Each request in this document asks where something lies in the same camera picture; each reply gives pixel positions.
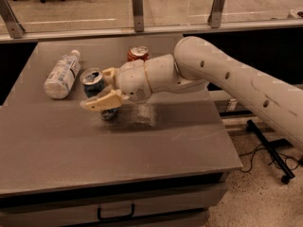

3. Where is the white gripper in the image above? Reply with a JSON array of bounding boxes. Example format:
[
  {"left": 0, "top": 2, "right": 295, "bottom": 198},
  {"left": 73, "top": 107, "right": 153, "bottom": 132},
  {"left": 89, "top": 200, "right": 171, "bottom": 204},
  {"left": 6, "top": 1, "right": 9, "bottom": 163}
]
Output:
[{"left": 80, "top": 60, "right": 152, "bottom": 112}]

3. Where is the blue redbull can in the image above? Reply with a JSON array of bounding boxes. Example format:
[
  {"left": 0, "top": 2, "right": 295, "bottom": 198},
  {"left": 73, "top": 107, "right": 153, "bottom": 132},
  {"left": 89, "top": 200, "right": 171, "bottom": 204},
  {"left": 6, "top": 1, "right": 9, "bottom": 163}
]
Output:
[{"left": 80, "top": 68, "right": 118, "bottom": 121}]

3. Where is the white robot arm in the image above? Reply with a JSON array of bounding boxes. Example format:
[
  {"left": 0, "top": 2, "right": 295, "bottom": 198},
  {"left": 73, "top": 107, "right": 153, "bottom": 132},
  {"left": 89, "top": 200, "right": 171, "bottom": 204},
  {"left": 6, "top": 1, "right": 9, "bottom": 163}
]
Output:
[{"left": 81, "top": 37, "right": 303, "bottom": 150}]

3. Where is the red coca-cola can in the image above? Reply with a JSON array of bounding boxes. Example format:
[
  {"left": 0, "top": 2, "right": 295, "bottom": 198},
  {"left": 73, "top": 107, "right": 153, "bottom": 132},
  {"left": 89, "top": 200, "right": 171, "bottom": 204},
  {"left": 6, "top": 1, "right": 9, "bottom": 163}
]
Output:
[{"left": 127, "top": 46, "right": 150, "bottom": 61}]

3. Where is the clear plastic water bottle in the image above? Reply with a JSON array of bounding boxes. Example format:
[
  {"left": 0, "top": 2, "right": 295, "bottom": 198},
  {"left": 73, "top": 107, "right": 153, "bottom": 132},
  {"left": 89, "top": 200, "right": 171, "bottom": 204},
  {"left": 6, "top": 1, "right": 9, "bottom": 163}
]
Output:
[{"left": 44, "top": 50, "right": 80, "bottom": 99}]

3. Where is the grey cabinet drawer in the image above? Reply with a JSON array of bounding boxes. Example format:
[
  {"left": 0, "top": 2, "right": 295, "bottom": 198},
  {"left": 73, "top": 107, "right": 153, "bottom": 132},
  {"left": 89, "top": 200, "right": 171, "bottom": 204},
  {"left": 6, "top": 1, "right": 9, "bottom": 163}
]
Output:
[{"left": 0, "top": 183, "right": 227, "bottom": 227}]

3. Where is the black wheeled stand base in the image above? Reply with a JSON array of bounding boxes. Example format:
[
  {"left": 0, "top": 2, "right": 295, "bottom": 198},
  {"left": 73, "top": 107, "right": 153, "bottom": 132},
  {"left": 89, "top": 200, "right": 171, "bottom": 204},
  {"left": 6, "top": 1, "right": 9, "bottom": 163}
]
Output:
[{"left": 246, "top": 120, "right": 294, "bottom": 184}]

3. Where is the middle metal glass bracket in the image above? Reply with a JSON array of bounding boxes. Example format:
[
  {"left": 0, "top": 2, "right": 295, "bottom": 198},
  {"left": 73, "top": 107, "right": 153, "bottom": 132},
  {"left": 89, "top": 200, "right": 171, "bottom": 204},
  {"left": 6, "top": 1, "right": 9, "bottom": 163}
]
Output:
[{"left": 132, "top": 0, "right": 144, "bottom": 32}]

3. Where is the metal glass bracket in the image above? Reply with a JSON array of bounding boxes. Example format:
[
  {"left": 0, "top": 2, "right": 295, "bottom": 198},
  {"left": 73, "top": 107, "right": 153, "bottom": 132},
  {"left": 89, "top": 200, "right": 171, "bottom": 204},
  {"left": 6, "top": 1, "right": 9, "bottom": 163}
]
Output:
[
  {"left": 207, "top": 0, "right": 225, "bottom": 28},
  {"left": 132, "top": 0, "right": 144, "bottom": 32},
  {"left": 0, "top": 0, "right": 25, "bottom": 39}
]

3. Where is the left metal glass bracket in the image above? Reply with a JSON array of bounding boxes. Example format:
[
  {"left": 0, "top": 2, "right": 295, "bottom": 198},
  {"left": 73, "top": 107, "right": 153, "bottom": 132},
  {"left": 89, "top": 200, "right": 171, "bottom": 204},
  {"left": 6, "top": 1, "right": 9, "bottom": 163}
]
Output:
[{"left": 0, "top": 0, "right": 25, "bottom": 39}]

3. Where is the right metal glass bracket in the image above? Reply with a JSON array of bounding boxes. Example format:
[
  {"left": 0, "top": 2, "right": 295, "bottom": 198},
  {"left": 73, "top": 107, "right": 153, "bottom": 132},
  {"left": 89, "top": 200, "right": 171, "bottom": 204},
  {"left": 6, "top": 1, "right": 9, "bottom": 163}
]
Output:
[{"left": 207, "top": 0, "right": 225, "bottom": 28}]

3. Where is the black drawer handle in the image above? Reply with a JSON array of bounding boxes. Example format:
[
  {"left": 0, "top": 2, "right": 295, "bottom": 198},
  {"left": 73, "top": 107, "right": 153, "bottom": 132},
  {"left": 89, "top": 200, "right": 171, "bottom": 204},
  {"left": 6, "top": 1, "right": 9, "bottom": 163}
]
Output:
[{"left": 97, "top": 203, "right": 135, "bottom": 222}]

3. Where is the black floor cable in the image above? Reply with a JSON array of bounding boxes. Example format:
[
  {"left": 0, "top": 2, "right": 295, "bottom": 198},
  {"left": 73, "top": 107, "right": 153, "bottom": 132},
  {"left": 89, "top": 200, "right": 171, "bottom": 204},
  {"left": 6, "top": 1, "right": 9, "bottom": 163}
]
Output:
[{"left": 239, "top": 141, "right": 303, "bottom": 174}]

